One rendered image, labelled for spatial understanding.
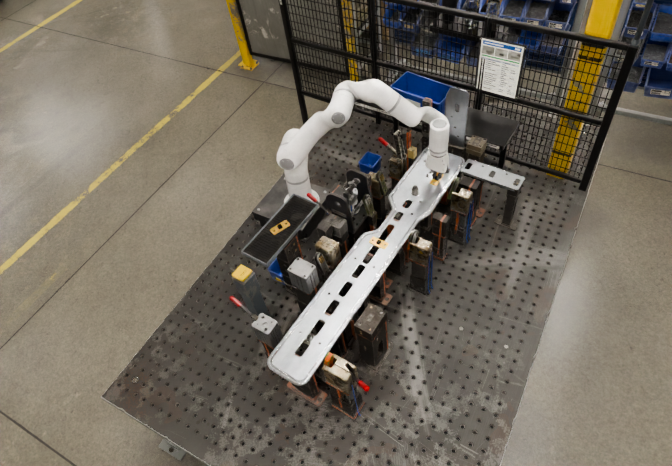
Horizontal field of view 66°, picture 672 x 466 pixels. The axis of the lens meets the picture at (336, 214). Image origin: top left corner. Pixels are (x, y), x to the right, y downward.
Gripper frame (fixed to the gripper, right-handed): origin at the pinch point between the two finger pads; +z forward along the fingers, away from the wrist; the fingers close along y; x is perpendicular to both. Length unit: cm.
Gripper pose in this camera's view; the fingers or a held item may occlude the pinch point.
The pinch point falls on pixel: (437, 175)
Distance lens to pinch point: 252.0
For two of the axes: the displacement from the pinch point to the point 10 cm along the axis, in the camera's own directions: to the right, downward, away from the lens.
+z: 1.1, 6.5, 7.5
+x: 5.5, -6.7, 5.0
